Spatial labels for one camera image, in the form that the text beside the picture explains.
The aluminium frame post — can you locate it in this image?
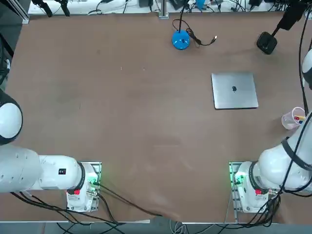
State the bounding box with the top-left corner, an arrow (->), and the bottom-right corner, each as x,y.
158,0 -> 170,19
9,0 -> 30,24

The white cable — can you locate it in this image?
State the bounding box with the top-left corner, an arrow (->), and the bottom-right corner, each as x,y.
169,218 -> 187,234

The black tripod leg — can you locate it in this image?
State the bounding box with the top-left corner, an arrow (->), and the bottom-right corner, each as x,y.
56,0 -> 71,17
31,0 -> 53,18

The grey closed laptop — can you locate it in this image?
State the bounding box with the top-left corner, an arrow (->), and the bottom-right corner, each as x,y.
211,71 -> 259,110

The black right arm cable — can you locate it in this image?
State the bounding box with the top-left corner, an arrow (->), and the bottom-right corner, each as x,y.
275,9 -> 312,195

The blue desk lamp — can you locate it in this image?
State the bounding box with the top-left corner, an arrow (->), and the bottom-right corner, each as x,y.
171,0 -> 211,51

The black left arm base cable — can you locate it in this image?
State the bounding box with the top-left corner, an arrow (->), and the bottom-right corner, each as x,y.
9,181 -> 169,226

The pink mesh pen cup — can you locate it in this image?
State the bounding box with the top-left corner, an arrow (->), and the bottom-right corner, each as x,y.
281,106 -> 306,131

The black desktop phone stand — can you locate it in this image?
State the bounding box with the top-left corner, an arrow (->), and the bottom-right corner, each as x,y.
256,4 -> 306,55

